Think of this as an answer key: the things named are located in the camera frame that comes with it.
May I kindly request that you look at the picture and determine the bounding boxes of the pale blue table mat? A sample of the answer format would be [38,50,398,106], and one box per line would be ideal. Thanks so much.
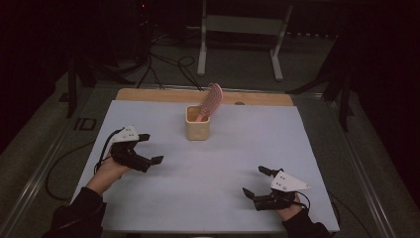
[70,99,341,234]

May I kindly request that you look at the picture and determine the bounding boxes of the metal floor rail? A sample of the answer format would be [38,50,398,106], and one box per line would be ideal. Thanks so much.
[325,96,402,238]
[0,86,99,238]

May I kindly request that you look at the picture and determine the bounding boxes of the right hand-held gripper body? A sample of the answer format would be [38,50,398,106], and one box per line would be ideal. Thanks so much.
[253,170,312,212]

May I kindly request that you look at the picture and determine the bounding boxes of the person's right hand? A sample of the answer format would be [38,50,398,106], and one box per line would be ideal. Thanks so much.
[275,193,304,222]

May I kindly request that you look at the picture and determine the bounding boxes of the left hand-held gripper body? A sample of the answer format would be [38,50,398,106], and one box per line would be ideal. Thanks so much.
[109,125,154,174]

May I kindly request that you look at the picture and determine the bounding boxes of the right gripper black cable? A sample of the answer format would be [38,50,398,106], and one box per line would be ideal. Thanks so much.
[295,189,374,238]

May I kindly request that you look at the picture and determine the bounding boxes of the square wooden cup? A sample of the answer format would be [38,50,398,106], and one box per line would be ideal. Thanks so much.
[184,104,212,142]

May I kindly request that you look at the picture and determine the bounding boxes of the person's left hand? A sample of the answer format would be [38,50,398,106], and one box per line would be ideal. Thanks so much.
[85,154,134,196]

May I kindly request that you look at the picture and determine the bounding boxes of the white metal stand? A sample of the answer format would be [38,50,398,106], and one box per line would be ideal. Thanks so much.
[196,0,294,82]

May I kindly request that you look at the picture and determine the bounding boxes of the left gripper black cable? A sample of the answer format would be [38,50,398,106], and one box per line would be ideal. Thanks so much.
[45,128,123,202]

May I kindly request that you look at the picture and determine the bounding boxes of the black floor cables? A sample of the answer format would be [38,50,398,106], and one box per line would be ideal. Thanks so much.
[136,31,205,92]

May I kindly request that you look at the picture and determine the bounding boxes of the pink hairbrush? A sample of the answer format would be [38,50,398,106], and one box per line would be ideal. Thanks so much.
[195,82,225,123]

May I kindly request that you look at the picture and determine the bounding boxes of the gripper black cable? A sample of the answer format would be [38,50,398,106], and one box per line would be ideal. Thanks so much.
[45,128,123,202]
[295,189,374,238]

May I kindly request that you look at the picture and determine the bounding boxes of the black tripod stand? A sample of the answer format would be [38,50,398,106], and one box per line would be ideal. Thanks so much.
[285,31,356,133]
[58,54,137,119]

